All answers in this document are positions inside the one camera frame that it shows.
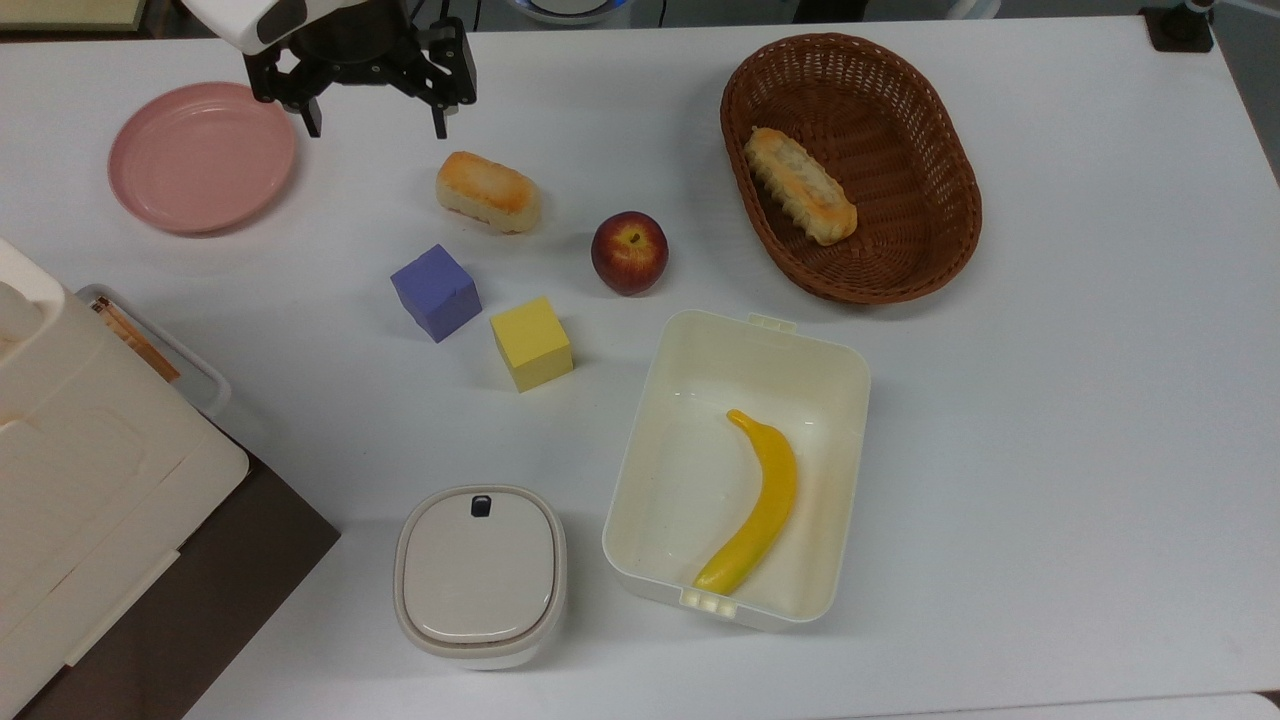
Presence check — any large cream appliance box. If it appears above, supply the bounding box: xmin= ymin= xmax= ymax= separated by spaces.
xmin=0 ymin=238 xmax=251 ymax=720

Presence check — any yellow foam cube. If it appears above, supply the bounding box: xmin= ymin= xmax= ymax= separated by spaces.
xmin=489 ymin=295 xmax=575 ymax=394

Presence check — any small cream lidded bin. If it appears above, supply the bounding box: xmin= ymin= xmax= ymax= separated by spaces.
xmin=392 ymin=484 xmax=569 ymax=671

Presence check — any white blue round device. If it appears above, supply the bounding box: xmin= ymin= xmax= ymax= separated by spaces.
xmin=508 ymin=0 xmax=633 ymax=27

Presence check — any white drawer handle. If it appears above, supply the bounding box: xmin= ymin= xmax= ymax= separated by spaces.
xmin=75 ymin=283 xmax=233 ymax=421

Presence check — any orange label strip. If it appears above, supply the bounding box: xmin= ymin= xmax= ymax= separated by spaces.
xmin=90 ymin=298 xmax=183 ymax=385

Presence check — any pink plastic plate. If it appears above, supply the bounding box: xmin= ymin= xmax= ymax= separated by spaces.
xmin=107 ymin=81 xmax=299 ymax=236

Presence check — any purple foam cube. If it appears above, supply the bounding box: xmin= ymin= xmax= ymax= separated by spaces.
xmin=389 ymin=243 xmax=483 ymax=344

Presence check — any cream plastic rectangular container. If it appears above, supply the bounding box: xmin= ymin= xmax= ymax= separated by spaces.
xmin=601 ymin=309 xmax=872 ymax=634

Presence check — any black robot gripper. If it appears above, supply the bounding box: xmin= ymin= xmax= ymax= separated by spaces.
xmin=243 ymin=0 xmax=478 ymax=141

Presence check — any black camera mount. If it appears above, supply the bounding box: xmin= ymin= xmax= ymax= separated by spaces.
xmin=1140 ymin=0 xmax=1219 ymax=54

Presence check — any toasted bread roll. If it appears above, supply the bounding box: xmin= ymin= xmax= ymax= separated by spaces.
xmin=435 ymin=150 xmax=543 ymax=236

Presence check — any yellow banana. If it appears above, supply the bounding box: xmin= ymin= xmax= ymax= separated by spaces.
xmin=692 ymin=409 xmax=800 ymax=597

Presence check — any red apple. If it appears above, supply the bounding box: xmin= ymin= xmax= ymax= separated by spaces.
xmin=590 ymin=210 xmax=670 ymax=297

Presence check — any dark brown drawer base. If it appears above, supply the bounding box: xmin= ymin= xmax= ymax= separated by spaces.
xmin=15 ymin=450 xmax=342 ymax=720

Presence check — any beige board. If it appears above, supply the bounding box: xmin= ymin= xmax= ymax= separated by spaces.
xmin=0 ymin=0 xmax=149 ymax=31

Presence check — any brown wicker basket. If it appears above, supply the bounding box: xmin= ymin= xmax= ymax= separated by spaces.
xmin=719 ymin=32 xmax=984 ymax=306

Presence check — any long ridged bread loaf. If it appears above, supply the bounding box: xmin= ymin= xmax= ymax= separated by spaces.
xmin=742 ymin=126 xmax=859 ymax=247

